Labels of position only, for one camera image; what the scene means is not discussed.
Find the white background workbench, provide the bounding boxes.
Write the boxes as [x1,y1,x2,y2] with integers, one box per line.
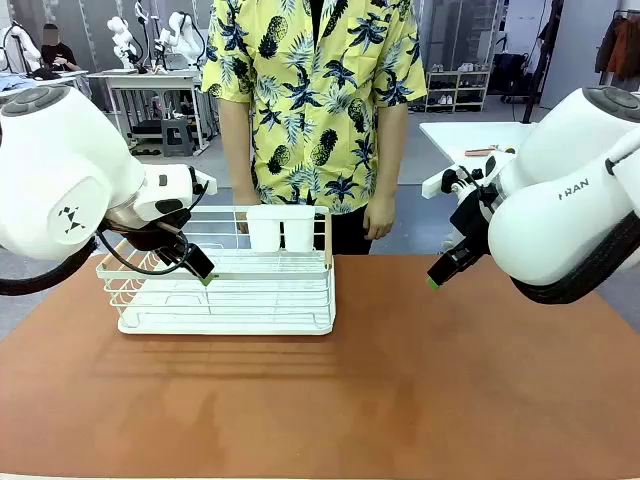
[87,68,210,154]

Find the person's left forearm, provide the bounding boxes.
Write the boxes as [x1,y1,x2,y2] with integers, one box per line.
[367,102,411,201]

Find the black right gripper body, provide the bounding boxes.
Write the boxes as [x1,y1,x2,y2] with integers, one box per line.
[448,187,496,256]

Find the black trolley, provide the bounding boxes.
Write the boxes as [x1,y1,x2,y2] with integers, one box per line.
[492,52,531,96]

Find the white wire dish rack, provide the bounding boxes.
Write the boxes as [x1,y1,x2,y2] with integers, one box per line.
[95,204,337,336]

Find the hanging brown clothes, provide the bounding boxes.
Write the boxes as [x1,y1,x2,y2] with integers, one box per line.
[594,12,640,82]

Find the person's left hand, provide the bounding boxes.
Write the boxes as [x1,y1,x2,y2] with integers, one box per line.
[362,193,399,242]

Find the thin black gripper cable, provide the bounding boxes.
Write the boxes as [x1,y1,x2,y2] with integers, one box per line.
[96,179,211,277]

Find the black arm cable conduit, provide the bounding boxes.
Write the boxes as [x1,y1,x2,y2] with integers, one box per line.
[508,209,640,306]
[0,234,99,297]

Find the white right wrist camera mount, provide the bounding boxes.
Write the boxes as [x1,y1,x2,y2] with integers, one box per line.
[421,155,501,201]

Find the black tripod stand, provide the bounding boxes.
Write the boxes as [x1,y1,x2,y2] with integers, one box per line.
[521,0,564,125]

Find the white side table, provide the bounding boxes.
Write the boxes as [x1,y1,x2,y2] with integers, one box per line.
[418,121,540,199]

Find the person's right forearm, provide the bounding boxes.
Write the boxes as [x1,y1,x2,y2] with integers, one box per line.
[218,97,260,195]

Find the person's right hand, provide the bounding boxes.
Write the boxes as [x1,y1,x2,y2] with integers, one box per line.
[234,191,260,234]

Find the seated person in black shirt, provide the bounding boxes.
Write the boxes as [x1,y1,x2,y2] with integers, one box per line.
[39,22,82,72]

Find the person in yellow pineapple shirt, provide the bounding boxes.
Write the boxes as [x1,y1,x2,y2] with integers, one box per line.
[201,0,429,256]

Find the white shoe rack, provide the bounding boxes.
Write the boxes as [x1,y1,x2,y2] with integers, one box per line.
[424,69,492,114]

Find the grey plastic step stool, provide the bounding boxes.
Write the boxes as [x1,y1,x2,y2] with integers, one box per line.
[160,117,195,158]

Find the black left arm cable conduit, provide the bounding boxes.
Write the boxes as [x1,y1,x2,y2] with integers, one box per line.
[0,234,99,297]

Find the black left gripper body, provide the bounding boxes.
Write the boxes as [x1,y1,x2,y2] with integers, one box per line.
[119,212,194,259]

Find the white plastic cutlery holder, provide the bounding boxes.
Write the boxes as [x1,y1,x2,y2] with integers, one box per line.
[245,205,317,254]

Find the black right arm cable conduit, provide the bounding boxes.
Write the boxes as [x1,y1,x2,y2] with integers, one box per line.
[508,209,640,306]

